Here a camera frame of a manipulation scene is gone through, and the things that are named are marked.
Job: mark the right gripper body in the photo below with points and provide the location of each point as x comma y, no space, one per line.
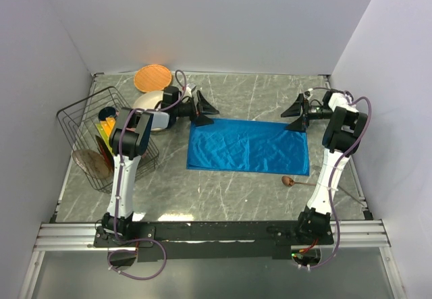
319,113

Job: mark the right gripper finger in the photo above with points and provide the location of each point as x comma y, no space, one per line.
296,108
299,125

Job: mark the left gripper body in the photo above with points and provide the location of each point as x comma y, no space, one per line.
187,109

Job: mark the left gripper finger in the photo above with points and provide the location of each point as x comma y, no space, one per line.
203,120
204,106

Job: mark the blue cloth napkin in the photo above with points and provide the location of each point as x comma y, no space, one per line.
247,146

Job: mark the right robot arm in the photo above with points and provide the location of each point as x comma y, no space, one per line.
345,129

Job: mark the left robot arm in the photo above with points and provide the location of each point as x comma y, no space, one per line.
129,141

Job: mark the cream divided plate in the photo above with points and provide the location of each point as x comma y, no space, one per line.
153,100

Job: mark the orange woven round mat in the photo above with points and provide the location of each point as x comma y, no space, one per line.
152,78

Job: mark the wooden spoon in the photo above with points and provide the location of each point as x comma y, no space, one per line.
289,182

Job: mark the metal fork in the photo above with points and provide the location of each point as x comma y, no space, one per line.
351,196

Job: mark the dark blue bowl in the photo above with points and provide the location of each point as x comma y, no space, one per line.
106,112

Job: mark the yellow plate in rack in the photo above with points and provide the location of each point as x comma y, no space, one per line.
107,125

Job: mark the green plate in rack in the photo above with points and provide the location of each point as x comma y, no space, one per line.
102,133

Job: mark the brown wooden plate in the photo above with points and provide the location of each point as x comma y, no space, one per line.
92,163

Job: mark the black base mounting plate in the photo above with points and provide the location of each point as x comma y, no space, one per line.
211,239

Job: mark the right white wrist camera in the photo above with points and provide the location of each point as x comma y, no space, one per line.
308,93

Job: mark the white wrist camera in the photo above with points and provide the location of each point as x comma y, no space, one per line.
308,93
190,88

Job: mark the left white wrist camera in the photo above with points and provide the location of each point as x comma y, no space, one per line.
190,88

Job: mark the black wire dish rack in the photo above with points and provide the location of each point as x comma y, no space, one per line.
78,124

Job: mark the aluminium rail frame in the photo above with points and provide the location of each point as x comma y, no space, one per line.
62,237

